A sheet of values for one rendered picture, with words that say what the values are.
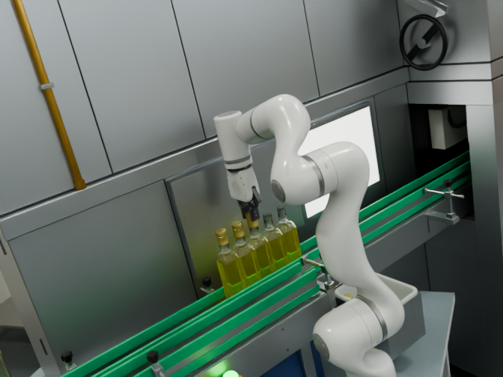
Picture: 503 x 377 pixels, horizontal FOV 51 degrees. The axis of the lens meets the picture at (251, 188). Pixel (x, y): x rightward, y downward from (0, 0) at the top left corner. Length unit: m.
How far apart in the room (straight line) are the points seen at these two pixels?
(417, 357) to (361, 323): 0.65
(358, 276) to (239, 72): 0.82
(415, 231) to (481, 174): 0.35
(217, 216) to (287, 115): 0.63
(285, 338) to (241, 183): 0.48
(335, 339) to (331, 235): 0.24
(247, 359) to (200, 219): 0.45
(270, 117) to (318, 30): 0.82
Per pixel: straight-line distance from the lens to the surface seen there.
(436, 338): 1.96
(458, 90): 2.17
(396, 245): 2.04
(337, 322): 1.25
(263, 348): 1.59
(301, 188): 1.08
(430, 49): 2.20
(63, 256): 1.55
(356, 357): 1.27
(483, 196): 2.27
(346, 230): 1.16
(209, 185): 1.66
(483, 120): 2.15
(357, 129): 2.06
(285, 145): 1.12
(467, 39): 2.11
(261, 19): 1.80
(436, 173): 2.32
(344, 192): 1.16
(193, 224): 1.65
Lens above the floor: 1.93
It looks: 19 degrees down
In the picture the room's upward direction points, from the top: 13 degrees counter-clockwise
